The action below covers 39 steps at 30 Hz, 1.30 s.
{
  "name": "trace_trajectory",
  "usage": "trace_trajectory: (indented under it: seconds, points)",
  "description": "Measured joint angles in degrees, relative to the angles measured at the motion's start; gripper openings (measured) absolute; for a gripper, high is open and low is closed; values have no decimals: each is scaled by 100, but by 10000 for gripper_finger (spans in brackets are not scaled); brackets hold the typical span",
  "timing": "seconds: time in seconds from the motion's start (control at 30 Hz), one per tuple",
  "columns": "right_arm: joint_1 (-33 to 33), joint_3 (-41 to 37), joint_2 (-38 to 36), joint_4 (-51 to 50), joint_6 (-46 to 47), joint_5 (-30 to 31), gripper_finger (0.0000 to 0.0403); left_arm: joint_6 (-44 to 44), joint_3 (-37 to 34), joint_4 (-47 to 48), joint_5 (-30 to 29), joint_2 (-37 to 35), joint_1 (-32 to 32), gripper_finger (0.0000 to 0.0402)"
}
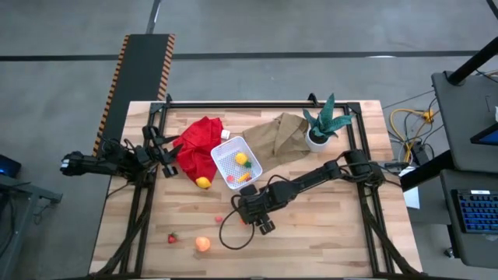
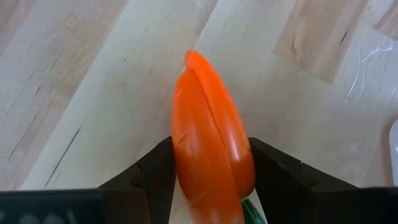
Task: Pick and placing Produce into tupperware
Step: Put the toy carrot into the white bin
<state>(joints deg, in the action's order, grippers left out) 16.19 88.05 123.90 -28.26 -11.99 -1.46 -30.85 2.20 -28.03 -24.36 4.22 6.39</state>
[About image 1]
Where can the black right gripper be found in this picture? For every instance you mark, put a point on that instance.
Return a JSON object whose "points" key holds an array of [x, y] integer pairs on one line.
{"points": [[253, 206]]}

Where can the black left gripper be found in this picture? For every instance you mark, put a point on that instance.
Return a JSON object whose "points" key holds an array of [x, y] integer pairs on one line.
{"points": [[153, 145]]}

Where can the red toy strawberry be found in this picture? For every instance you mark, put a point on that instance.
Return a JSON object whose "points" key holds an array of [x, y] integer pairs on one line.
{"points": [[172, 238]]}

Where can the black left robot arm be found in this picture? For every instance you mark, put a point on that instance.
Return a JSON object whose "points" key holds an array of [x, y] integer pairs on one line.
{"points": [[101, 161]]}

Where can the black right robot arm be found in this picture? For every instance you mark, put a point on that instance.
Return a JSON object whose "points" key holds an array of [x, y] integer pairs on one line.
{"points": [[323, 175]]}

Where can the red cloth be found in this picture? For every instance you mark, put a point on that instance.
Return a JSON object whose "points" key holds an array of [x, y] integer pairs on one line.
{"points": [[198, 148]]}

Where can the yellow toy lemon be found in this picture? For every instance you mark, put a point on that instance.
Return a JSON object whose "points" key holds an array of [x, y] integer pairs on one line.
{"points": [[203, 182]]}

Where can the orange yellow toy carrot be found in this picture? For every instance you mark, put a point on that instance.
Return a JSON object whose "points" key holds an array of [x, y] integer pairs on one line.
{"points": [[244, 177]]}

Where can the small white cap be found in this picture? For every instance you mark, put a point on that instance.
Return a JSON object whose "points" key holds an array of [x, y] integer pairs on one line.
{"points": [[225, 134]]}

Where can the green toy vegetable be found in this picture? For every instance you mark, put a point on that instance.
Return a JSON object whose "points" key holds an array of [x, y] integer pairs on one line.
{"points": [[247, 164]]}

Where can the orange toy peach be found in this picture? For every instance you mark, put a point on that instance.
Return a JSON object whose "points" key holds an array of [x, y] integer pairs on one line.
{"points": [[202, 243]]}

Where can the white perforated plastic basket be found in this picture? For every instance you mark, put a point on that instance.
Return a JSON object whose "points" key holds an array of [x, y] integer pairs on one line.
{"points": [[233, 163]]}

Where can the yellow toy fruit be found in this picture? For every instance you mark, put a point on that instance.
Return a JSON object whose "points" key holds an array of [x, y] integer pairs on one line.
{"points": [[241, 158]]}

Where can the black hazard striped floor mat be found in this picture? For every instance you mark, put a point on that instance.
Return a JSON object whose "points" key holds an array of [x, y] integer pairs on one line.
{"points": [[140, 78]]}

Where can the tan cloth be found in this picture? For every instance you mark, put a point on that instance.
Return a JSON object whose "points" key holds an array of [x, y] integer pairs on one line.
{"points": [[276, 138]]}

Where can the white plant pot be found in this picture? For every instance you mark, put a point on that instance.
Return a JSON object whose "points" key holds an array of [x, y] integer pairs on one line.
{"points": [[317, 144]]}

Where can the green snake plant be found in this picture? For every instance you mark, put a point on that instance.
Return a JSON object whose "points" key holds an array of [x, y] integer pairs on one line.
{"points": [[327, 120]]}

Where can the white paper sheet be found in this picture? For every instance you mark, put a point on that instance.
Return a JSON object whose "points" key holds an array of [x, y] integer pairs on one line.
{"points": [[411, 194]]}

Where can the grey metal stand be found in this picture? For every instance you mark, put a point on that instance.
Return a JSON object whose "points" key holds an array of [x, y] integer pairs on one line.
{"points": [[23, 198]]}

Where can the blue lit device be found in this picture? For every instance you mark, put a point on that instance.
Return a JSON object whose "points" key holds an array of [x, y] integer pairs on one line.
{"points": [[8, 166]]}

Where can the black power strip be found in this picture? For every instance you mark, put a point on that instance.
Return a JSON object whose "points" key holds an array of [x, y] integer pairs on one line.
{"points": [[419, 153]]}

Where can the grey keyboard desk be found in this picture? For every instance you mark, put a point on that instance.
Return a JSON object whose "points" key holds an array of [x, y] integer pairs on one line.
{"points": [[467, 249]]}

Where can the blue backlit keyboard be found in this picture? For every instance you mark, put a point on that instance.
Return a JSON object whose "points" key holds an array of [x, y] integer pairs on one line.
{"points": [[478, 212]]}

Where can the blue screen tablet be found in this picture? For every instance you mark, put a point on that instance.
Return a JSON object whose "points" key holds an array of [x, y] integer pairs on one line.
{"points": [[486, 137]]}

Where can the black pole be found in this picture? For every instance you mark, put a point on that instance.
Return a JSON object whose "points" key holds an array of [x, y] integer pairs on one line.
{"points": [[472, 60]]}

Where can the black metal table frame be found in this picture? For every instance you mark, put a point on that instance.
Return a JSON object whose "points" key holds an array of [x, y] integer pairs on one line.
{"points": [[253, 104]]}

